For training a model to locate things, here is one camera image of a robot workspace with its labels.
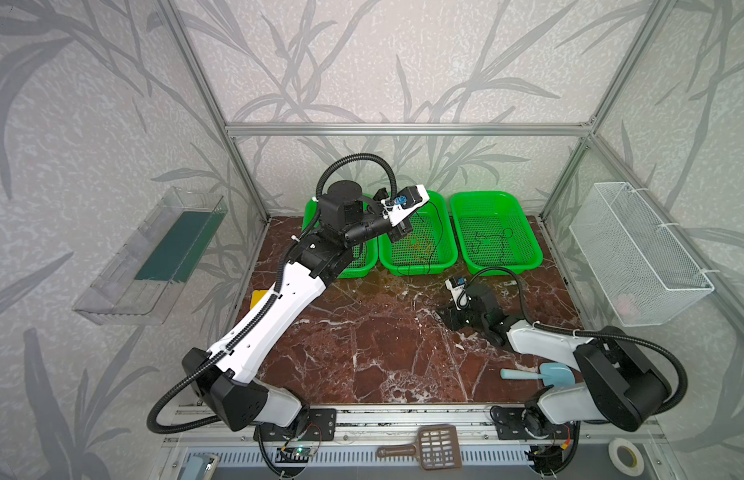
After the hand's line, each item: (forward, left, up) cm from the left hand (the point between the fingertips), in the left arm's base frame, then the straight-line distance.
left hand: (426, 190), depth 60 cm
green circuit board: (-41, +28, -46) cm, 68 cm away
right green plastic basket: (+30, -32, -47) cm, 64 cm away
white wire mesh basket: (-11, -48, -13) cm, 50 cm away
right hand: (-3, -9, -42) cm, 43 cm away
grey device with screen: (-44, +48, -41) cm, 77 cm away
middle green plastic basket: (+34, -10, -47) cm, 59 cm away
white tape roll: (-43, -46, -44) cm, 77 cm away
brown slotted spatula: (-40, -5, -46) cm, 61 cm away
